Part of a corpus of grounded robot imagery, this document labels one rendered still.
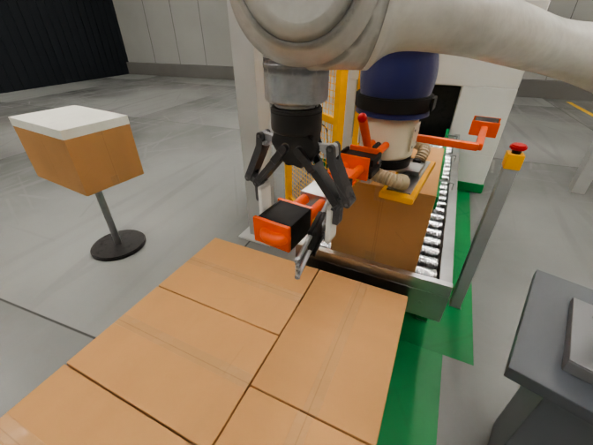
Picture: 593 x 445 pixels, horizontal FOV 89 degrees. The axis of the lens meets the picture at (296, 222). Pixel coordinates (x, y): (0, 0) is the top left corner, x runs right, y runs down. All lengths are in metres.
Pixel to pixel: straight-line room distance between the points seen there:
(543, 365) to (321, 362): 0.61
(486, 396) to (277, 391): 1.14
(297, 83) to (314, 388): 0.89
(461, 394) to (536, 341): 0.80
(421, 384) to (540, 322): 0.79
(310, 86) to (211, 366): 0.94
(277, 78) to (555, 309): 1.10
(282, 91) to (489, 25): 0.22
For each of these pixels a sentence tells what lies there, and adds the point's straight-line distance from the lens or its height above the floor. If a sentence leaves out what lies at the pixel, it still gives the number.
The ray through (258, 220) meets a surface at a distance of 0.52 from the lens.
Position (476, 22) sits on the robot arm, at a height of 1.49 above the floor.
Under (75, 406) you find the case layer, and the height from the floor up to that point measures 0.54.
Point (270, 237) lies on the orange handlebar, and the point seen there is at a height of 1.19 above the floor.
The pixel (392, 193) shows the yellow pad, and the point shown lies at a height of 1.08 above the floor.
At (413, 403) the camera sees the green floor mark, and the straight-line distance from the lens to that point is 1.75.
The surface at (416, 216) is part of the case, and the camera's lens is 1.31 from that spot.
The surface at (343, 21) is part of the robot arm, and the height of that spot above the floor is 1.49.
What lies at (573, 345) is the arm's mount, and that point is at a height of 0.79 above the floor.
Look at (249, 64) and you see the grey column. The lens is 2.09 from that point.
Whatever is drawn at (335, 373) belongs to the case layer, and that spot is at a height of 0.54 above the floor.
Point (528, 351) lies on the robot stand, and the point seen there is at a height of 0.75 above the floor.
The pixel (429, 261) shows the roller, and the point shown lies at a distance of 1.60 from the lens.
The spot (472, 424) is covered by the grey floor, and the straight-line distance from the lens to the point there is 1.80.
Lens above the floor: 1.49
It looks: 33 degrees down
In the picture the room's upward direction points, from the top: straight up
